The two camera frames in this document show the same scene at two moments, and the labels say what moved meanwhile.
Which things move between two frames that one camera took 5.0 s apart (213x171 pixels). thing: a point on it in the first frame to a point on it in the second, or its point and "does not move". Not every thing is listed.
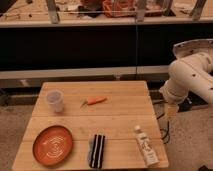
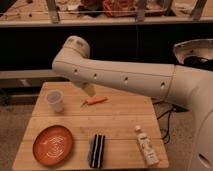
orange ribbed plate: [52, 145] does not move
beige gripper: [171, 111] to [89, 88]
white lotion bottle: [149, 155] does not move
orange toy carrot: [93, 100] does not move
